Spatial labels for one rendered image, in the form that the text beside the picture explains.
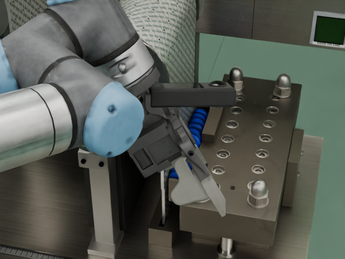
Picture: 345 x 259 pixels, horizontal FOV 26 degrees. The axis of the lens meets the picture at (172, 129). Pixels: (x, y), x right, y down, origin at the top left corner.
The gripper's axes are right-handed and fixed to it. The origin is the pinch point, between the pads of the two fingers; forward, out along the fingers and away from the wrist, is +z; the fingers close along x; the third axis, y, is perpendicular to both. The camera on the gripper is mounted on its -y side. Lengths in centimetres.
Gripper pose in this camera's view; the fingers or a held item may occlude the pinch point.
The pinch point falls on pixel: (218, 192)
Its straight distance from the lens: 103.4
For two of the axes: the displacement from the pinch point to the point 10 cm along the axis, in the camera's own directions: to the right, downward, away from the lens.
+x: 1.3, 3.0, -9.4
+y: -8.6, 5.1, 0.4
